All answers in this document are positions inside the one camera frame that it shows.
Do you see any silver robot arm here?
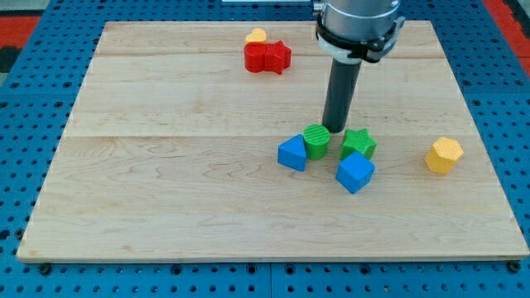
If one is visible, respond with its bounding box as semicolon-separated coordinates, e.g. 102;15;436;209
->
316;0;405;133

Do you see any wooden board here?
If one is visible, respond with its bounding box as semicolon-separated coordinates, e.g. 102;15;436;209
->
17;21;529;263

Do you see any red cylinder block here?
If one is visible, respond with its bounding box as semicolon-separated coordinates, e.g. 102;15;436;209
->
243;42;266;73

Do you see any blue cube block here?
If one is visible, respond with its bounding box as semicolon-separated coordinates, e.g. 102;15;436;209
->
335;152;376;194

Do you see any blue triangle block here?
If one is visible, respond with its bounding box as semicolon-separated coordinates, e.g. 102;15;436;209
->
277;134;306;171

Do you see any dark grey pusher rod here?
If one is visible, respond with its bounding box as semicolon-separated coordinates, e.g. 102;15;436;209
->
322;60;361;133

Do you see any green cylinder block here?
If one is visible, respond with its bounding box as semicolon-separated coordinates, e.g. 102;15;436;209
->
302;124;330;161

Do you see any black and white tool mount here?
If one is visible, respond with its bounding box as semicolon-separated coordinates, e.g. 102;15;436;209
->
316;17;405;65

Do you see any yellow heart block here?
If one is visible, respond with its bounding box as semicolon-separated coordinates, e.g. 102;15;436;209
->
245;27;267;44

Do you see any red star block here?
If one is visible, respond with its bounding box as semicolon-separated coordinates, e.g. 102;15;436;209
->
264;41;292;75

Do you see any yellow hexagon block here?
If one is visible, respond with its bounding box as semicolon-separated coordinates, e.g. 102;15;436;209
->
424;137;464;175

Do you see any green star block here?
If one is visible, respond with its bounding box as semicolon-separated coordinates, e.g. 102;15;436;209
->
340;128;378;160

